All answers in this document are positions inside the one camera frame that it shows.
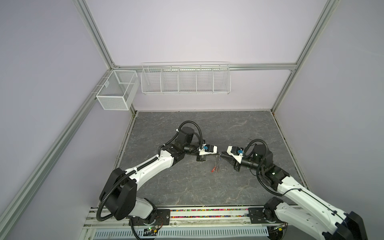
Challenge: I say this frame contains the metal keyring with shoe plate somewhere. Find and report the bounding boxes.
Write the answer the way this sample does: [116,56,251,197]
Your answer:
[215,154,221,172]

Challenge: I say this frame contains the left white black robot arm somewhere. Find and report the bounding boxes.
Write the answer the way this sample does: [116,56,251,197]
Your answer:
[96,121,218,225]

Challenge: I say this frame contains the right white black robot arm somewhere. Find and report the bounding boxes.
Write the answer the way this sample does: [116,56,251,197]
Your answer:
[221,139,368,240]

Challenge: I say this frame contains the white mesh box basket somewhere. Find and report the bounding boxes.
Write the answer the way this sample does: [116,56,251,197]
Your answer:
[96,70,140,111]

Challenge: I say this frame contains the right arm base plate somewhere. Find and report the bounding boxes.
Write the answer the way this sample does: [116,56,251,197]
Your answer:
[247,197,284,224]

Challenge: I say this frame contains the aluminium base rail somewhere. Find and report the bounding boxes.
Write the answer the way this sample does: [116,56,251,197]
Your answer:
[83,206,283,229]

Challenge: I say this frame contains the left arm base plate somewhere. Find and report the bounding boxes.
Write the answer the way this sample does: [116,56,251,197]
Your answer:
[133,209,171,226]

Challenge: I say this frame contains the white wire basket long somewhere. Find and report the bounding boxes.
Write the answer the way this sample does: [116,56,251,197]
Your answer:
[141,62,232,95]

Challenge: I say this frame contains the white vented cable duct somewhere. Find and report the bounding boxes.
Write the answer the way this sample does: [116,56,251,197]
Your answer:
[93,227,269,240]

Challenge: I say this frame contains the aluminium frame profiles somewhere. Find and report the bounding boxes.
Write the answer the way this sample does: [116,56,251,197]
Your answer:
[1,1,326,240]

